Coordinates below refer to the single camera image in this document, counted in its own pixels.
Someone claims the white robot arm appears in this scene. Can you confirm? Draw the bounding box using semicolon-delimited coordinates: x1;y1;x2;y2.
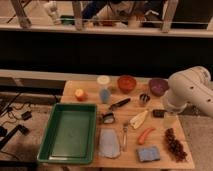
162;66;213;128

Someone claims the black handled knife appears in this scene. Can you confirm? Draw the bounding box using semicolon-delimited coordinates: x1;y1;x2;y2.
109;98;131;110

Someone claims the orange carrot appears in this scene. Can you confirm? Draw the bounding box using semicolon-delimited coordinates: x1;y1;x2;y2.
138;127;155;145

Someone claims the silver fork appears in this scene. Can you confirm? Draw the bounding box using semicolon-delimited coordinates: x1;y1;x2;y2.
123;122;128;152

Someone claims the purple bowl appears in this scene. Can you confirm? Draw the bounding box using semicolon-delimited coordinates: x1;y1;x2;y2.
148;78;169;97

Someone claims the dark red grape bunch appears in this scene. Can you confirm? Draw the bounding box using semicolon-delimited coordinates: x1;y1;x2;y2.
165;128;187;162

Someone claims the black white tape dispenser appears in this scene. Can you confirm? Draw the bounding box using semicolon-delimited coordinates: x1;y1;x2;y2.
102;112;115;124

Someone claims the red bowl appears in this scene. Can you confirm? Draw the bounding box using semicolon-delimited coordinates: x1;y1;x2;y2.
117;75;137;94

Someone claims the blue sponge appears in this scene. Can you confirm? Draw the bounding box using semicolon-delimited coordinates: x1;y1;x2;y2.
137;146;160;162

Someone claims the blue grey cloth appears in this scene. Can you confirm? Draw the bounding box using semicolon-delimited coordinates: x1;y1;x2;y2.
99;128;120;159

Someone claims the orange fruit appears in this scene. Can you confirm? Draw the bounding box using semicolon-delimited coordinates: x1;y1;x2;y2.
74;89;87;101

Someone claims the green plastic tray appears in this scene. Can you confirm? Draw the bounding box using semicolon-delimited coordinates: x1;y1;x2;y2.
37;103;97;165

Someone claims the clear bottle white lid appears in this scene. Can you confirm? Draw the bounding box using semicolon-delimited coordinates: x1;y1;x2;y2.
97;75;111;104

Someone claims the small black eraser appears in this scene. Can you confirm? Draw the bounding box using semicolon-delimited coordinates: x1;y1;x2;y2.
152;109;165;118

